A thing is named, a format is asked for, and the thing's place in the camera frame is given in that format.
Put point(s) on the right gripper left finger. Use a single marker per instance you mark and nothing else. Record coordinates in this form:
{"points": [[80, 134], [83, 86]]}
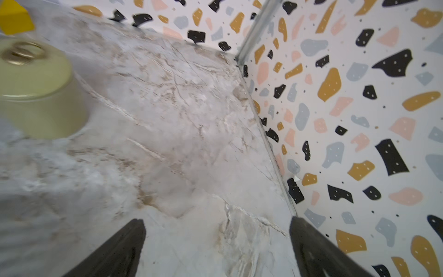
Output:
{"points": [[119, 256]]}

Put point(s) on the yellow-green canister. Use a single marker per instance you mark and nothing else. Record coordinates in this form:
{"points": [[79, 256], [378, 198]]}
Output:
{"points": [[40, 95]]}

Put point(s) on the small yellow object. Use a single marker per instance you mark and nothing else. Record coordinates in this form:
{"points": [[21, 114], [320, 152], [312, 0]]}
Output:
{"points": [[15, 18]]}

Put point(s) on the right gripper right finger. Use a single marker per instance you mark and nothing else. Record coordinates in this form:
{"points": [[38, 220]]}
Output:
{"points": [[316, 256]]}

